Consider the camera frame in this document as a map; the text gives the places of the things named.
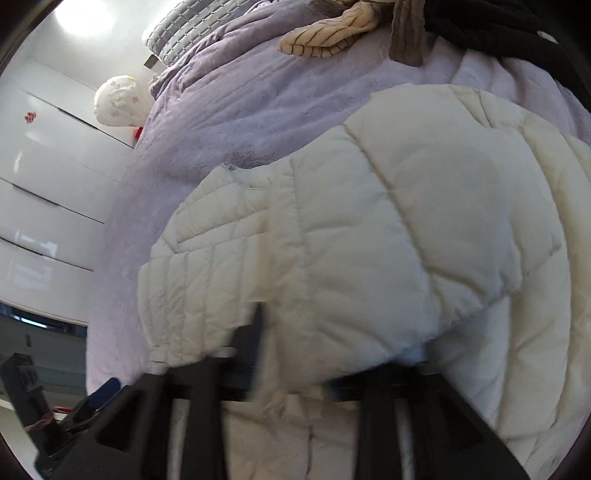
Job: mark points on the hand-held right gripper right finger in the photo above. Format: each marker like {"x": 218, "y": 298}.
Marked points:
{"x": 392, "y": 392}

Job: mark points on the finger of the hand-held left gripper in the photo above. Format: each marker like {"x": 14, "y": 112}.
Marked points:
{"x": 105, "y": 393}

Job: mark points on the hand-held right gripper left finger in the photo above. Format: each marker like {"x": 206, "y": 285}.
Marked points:
{"x": 253, "y": 350}

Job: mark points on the white puffer jacket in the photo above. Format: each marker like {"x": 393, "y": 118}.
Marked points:
{"x": 392, "y": 221}

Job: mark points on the person's left hand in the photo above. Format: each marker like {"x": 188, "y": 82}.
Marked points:
{"x": 41, "y": 421}

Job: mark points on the white wardrobe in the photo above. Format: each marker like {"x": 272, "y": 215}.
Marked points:
{"x": 51, "y": 194}

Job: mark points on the lavender plush blanket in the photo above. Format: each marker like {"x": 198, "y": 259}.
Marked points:
{"x": 221, "y": 124}

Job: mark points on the red wardrobe sticker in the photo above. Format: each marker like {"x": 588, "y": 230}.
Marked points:
{"x": 30, "y": 117}

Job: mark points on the white patterned round bag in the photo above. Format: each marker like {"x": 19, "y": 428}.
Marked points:
{"x": 121, "y": 101}

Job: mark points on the cream striped knit garment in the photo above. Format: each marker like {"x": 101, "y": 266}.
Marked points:
{"x": 323, "y": 32}

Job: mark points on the grey quilted headboard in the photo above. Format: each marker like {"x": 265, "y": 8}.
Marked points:
{"x": 194, "y": 27}

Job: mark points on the grey-brown ribbed garment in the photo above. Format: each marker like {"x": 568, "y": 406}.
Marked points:
{"x": 408, "y": 32}

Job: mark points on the ceiling light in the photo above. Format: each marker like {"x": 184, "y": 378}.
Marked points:
{"x": 85, "y": 14}

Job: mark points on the black knit garment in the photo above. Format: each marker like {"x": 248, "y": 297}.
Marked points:
{"x": 498, "y": 27}

